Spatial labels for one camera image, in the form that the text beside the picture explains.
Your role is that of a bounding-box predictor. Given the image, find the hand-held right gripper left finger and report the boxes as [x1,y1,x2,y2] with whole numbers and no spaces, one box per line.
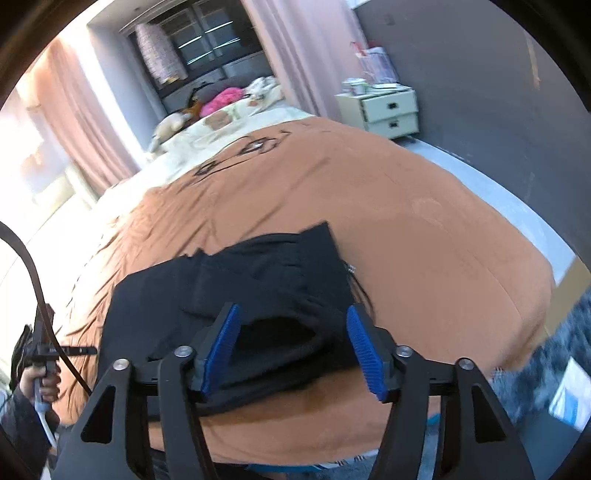
[55,302,243,480]

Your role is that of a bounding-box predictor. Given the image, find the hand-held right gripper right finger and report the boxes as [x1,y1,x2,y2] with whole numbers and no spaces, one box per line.
[346,304,536,480]

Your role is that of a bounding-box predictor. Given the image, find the black pants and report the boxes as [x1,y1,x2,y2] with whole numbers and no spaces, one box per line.
[99,222,370,414]

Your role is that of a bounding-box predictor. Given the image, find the person's left forearm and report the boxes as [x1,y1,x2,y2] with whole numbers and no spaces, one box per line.
[0,385,58,467]

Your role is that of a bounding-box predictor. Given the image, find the person's left hand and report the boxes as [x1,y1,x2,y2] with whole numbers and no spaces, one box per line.
[18,362,62,403]

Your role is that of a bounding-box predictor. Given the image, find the orange blanket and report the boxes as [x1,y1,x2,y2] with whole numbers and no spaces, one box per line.
[60,115,555,467]

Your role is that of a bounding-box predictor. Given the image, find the grey rug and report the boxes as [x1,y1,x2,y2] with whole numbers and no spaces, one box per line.
[489,286,591,435]

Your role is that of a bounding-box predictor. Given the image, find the white plush toy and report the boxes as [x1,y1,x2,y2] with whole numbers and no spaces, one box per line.
[148,113,192,153]

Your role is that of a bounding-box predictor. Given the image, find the pink curtain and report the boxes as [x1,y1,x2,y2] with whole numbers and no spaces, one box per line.
[28,37,144,195]
[242,0,361,121]

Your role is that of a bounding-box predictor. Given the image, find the dark plush toy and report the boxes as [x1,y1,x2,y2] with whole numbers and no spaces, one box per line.
[182,83,208,117]

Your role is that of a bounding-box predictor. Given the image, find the white nightstand with drawers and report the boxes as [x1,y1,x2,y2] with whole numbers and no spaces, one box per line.
[335,85,421,139]

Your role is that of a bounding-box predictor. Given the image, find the pink plush toy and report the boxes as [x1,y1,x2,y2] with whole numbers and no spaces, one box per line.
[199,88,245,116]

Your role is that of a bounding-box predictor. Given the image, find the black white spotted plush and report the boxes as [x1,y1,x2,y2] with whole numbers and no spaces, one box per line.
[245,76,284,104]

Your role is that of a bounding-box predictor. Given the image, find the red white bag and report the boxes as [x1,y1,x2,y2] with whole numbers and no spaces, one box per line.
[353,41,399,86]

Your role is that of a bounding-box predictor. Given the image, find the hanging floral garment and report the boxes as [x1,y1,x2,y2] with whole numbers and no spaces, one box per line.
[134,21,188,84]

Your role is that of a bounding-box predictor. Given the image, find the dark window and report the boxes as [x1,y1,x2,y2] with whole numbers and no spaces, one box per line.
[120,0,273,100]

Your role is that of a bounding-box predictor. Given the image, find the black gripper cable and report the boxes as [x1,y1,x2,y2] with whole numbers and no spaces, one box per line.
[0,220,92,397]

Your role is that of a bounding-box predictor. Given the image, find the black cable with device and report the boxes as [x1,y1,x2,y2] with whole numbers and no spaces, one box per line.
[187,129,291,185]

